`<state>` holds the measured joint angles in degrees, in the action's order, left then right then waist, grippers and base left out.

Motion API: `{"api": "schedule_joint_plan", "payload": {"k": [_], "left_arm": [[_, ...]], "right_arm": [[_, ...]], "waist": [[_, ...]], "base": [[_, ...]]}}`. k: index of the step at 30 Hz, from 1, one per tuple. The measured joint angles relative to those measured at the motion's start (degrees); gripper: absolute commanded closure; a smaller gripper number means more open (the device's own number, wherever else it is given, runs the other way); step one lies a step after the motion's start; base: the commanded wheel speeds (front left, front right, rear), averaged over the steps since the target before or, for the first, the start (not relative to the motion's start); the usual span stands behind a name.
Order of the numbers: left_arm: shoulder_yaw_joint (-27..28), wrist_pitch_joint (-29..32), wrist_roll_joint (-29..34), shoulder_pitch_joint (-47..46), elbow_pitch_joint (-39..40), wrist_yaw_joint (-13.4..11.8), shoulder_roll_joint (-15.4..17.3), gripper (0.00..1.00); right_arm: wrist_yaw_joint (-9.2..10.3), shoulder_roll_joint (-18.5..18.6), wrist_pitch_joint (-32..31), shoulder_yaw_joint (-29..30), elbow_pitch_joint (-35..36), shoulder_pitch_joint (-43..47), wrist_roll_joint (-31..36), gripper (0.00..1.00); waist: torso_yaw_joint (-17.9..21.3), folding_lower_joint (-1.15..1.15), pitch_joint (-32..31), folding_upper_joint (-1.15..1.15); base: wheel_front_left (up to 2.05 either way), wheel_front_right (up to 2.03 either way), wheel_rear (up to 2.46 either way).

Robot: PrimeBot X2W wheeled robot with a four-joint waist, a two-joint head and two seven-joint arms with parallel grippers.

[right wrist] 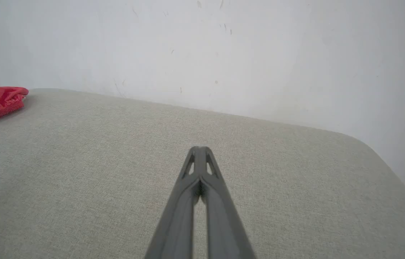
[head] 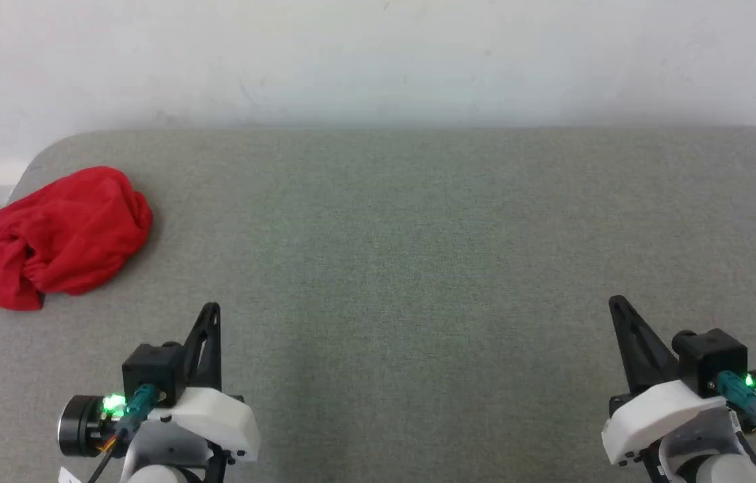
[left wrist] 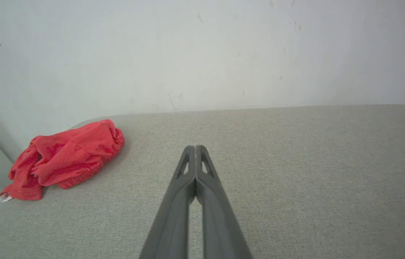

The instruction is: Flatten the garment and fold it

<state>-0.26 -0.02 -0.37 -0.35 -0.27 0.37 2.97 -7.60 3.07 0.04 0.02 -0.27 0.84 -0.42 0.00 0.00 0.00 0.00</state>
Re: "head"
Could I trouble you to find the red shorts with white stripe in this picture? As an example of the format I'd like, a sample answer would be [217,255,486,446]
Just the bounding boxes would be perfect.
[0,166,154,313]

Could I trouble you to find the grey fabric sofa seat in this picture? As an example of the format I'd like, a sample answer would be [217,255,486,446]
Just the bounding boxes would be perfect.
[0,126,756,483]

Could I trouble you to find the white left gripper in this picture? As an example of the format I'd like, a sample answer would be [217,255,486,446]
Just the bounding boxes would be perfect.
[148,302,262,483]

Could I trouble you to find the black left cable teal plug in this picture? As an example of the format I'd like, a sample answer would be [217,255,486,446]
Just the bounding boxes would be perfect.
[86,384,158,483]

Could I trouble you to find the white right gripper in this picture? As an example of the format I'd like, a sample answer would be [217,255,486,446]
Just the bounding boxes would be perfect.
[601,295,731,467]

